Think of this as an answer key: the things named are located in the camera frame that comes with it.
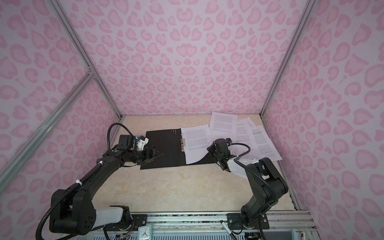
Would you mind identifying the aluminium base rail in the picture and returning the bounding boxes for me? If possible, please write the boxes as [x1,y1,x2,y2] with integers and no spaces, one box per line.
[55,210,320,240]

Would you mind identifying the white printed sheet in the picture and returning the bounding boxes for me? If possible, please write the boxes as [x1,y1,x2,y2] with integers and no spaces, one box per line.
[235,118,257,151]
[229,144,273,163]
[181,125,213,165]
[209,112,238,142]

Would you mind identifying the aluminium diagonal frame bar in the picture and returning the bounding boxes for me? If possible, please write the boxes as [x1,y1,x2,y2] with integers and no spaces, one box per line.
[1,71,95,193]

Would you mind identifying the black file folder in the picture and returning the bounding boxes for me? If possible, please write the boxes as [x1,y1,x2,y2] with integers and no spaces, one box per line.
[141,129,215,170]

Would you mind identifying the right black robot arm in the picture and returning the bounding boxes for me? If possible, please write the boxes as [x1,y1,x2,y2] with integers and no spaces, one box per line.
[207,139,289,229]

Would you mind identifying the black pen on rail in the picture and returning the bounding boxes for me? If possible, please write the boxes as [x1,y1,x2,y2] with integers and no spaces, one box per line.
[221,221,237,240]

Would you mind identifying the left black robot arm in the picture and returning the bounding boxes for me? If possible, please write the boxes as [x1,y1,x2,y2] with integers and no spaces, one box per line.
[35,123,164,240]

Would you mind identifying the white printed sheet back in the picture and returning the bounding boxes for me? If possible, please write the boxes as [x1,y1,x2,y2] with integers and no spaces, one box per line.
[209,112,238,142]

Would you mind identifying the small white desk clock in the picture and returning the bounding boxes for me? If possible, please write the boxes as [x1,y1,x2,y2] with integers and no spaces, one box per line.
[138,225,153,240]

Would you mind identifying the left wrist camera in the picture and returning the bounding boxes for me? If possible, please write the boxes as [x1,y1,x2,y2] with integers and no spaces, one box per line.
[117,135,149,151]

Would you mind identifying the white sheet green header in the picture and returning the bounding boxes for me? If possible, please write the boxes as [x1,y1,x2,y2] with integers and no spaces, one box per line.
[251,126,282,162]

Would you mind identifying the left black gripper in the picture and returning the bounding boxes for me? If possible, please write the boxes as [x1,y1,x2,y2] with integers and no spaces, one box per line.
[128,145,163,166]

